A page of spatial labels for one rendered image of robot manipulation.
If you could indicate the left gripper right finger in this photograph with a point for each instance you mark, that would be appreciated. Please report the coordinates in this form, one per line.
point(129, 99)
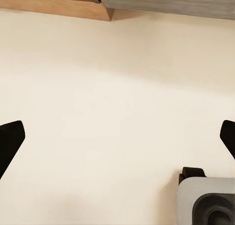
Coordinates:
point(227, 135)

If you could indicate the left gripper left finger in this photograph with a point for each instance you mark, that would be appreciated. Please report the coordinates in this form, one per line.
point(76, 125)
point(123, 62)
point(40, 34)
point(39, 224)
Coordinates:
point(12, 135)

